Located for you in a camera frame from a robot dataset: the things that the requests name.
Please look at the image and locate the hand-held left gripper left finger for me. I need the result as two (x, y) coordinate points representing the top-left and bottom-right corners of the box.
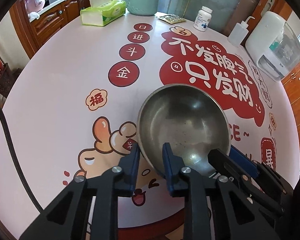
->
(19, 144), (141, 240)

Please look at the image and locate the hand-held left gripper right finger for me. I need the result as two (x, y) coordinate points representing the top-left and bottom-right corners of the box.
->
(162, 142), (276, 240)

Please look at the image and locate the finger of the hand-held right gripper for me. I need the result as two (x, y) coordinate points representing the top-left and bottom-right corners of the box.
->
(229, 144), (294, 195)
(207, 148), (284, 217)

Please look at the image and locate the small steel bowl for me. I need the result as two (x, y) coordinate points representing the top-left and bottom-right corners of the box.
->
(137, 83), (232, 178)

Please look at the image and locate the wooden wardrobe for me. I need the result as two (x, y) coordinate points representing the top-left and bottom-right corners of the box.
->
(281, 61), (300, 152)

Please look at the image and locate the clear squeeze bottle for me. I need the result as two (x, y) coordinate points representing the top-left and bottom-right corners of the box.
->
(227, 16), (256, 48)

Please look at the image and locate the white pill bottle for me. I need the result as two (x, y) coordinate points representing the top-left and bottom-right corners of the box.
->
(193, 5), (213, 33)

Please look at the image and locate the foil packet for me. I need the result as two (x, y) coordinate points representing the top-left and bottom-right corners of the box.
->
(156, 14), (187, 25)

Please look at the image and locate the wicker basket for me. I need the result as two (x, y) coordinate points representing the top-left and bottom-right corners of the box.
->
(0, 62), (17, 98)

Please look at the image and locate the green tissue pack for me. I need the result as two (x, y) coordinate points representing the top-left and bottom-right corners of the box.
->
(80, 0), (127, 27)

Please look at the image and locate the kitchen base cabinet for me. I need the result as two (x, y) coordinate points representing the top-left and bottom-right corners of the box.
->
(9, 0), (90, 61)

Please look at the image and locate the pink rice cooker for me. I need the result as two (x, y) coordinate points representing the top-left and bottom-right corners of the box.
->
(27, 0), (46, 12)

